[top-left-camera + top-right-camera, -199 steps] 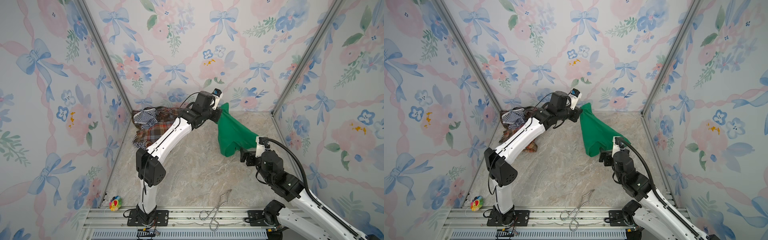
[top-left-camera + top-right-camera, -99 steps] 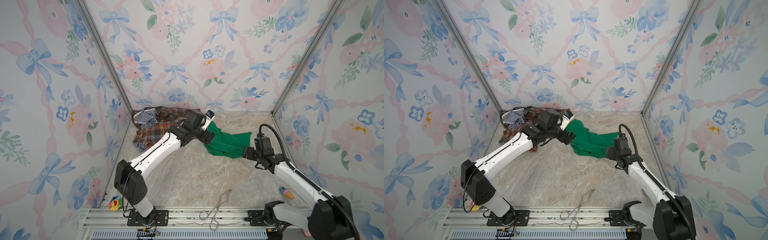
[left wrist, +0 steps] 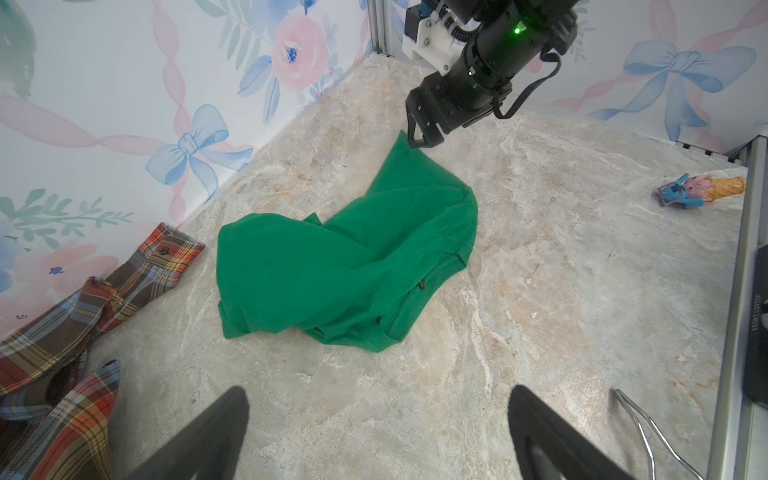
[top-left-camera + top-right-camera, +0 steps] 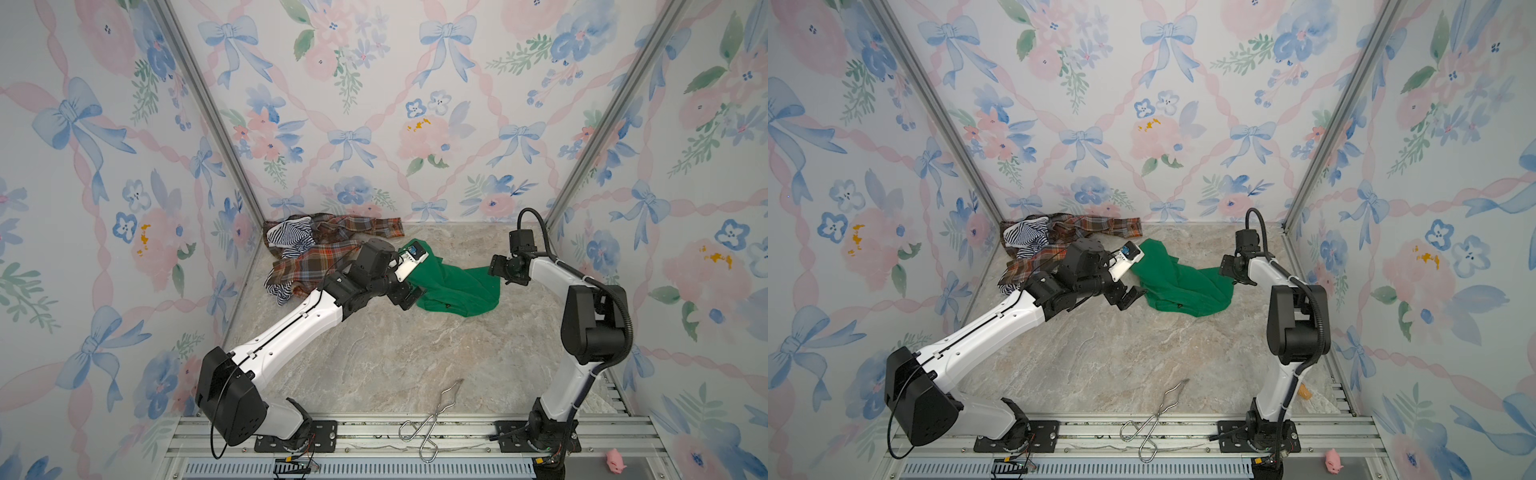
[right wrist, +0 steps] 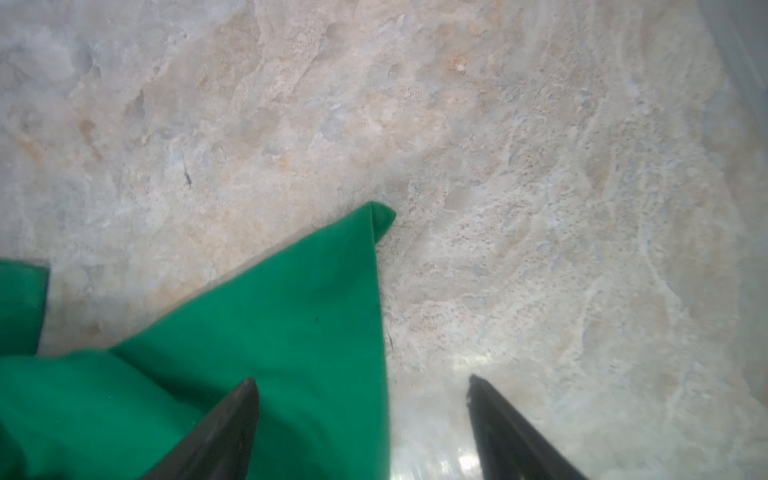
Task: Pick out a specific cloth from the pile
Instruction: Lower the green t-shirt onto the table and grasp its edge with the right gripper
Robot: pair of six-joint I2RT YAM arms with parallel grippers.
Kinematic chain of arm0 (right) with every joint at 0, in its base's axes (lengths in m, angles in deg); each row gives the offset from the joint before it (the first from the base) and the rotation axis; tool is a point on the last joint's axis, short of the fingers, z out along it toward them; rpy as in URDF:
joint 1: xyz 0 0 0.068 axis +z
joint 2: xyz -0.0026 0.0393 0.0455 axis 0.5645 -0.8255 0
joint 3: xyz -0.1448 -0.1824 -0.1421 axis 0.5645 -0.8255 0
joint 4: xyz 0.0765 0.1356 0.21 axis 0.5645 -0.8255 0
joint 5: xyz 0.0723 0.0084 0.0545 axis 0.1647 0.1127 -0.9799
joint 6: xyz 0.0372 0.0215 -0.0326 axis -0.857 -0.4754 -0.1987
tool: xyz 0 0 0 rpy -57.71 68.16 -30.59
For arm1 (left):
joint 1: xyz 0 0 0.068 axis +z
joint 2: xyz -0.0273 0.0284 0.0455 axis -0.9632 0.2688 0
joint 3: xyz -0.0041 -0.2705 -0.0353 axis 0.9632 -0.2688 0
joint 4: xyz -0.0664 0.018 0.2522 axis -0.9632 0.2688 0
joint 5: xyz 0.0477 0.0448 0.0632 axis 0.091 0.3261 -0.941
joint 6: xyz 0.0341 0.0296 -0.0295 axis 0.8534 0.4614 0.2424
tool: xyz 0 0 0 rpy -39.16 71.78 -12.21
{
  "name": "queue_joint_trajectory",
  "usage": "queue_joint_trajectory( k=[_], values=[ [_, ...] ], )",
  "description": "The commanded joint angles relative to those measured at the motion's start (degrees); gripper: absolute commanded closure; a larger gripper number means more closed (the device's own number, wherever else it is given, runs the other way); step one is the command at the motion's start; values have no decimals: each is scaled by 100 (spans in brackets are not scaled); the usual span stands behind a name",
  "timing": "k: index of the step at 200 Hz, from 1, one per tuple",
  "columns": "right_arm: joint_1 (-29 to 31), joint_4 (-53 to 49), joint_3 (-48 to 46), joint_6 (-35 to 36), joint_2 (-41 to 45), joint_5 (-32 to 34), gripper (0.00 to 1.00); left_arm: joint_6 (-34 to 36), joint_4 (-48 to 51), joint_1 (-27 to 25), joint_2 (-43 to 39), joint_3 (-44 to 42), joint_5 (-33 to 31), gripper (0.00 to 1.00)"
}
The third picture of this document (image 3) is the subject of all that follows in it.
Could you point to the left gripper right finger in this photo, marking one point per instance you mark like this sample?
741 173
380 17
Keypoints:
548 447

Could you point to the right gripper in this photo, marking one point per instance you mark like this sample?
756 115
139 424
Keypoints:
433 110

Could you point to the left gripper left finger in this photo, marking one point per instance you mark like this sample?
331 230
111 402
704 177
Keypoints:
209 447

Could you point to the green cloth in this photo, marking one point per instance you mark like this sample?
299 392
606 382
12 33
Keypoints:
360 278

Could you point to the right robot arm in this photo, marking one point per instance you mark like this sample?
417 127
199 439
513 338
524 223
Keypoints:
476 49

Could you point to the metal tongs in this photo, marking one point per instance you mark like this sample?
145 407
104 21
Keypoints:
647 427

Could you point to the plaid flannel shirt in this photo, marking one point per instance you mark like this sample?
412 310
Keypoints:
54 417

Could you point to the ice cream cone toy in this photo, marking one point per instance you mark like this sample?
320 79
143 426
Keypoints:
692 192

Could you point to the aluminium rail frame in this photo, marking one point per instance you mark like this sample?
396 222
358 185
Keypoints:
739 440

